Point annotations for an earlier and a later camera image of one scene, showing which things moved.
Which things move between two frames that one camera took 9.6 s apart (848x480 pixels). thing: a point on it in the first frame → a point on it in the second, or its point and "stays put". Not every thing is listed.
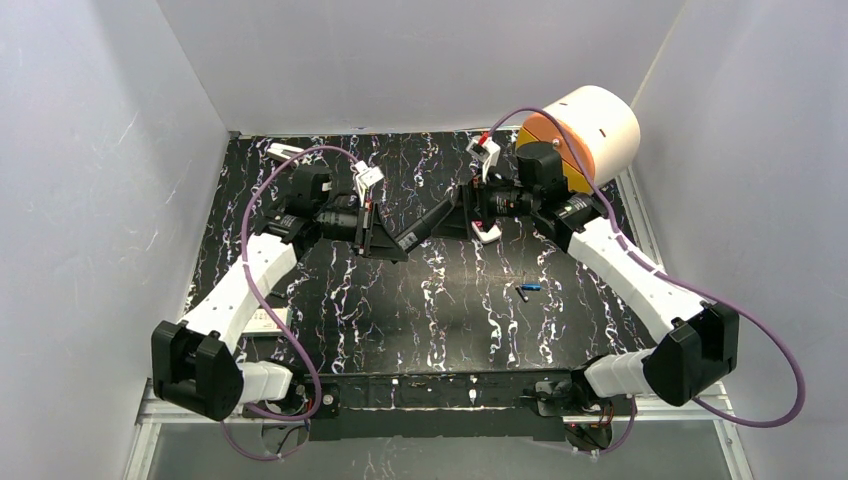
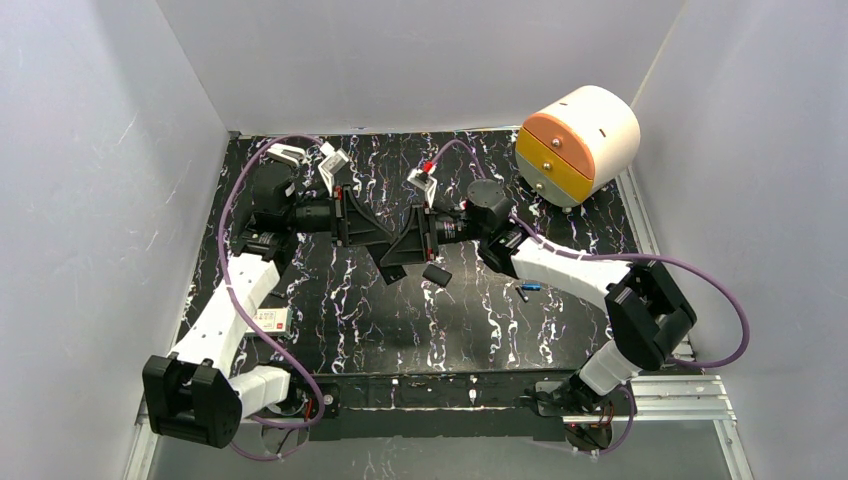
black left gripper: [364, 228] stays put
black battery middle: [522, 294] stays put
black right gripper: [470, 210] → [425, 231]
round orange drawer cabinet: [603, 125] stays put
